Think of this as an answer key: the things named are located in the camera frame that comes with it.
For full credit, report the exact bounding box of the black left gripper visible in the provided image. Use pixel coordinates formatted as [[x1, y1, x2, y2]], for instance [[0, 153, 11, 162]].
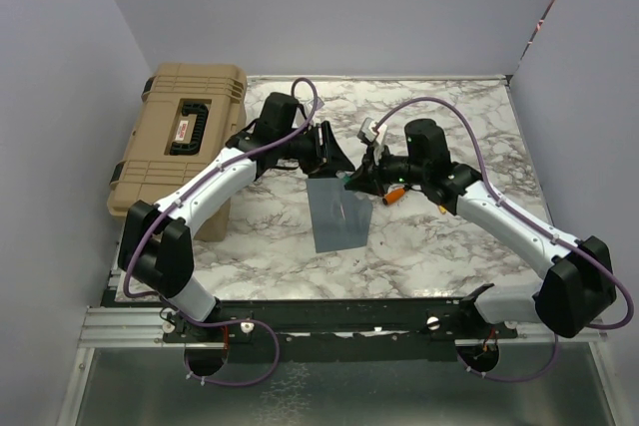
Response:
[[278, 121, 355, 179]]

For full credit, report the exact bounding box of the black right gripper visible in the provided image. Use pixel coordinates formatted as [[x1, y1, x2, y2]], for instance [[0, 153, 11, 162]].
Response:
[[347, 140, 428, 197]]

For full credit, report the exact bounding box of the white green glue stick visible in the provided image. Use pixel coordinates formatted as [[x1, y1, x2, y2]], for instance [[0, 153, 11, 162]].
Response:
[[337, 172, 350, 184]]

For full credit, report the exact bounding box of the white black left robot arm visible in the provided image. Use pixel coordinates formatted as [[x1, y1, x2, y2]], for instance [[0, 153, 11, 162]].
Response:
[[118, 92, 355, 341]]

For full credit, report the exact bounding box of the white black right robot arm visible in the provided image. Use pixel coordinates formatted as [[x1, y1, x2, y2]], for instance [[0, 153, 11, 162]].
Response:
[[346, 118, 616, 338]]

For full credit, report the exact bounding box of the tan plastic tool case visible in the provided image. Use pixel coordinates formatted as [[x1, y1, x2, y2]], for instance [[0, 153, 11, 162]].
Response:
[[107, 63, 247, 220]]

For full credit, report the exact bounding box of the orange handled screwdriver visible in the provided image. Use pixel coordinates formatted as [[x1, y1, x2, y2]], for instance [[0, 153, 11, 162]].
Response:
[[382, 185, 414, 206]]

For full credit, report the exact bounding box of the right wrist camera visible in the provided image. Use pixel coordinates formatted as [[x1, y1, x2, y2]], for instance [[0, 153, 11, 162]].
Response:
[[356, 117, 387, 148]]

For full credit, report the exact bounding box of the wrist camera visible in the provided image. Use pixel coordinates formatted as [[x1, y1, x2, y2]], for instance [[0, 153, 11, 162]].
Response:
[[356, 117, 387, 148], [305, 98, 324, 112]]

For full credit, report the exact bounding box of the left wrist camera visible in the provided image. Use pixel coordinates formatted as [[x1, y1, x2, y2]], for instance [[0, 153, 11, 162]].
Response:
[[305, 98, 324, 112]]

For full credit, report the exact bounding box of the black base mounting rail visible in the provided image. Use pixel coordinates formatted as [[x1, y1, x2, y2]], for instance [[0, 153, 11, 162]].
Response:
[[99, 295, 520, 365]]

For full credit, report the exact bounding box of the aluminium extrusion rail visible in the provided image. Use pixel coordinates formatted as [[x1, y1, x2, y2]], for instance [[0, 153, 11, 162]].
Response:
[[78, 307, 223, 349]]

